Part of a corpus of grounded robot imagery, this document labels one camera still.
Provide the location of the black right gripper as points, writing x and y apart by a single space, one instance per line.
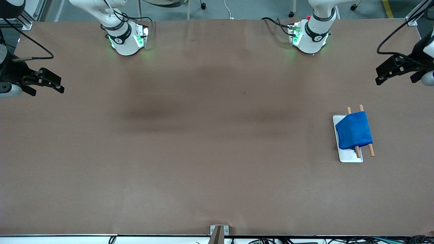
13 73

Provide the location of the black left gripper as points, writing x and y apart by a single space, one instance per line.
414 62

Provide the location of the blue microfibre towel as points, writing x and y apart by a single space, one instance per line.
354 130

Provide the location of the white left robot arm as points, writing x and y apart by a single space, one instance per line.
313 39

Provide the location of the white towel rack base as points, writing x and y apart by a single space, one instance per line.
349 156

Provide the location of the wooden rack rod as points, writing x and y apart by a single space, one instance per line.
371 149
357 151

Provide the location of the grey office chair base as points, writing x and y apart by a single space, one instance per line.
162 4

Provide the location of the aluminium frame post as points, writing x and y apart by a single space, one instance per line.
30 15
415 15

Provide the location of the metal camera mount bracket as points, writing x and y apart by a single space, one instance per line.
218 235

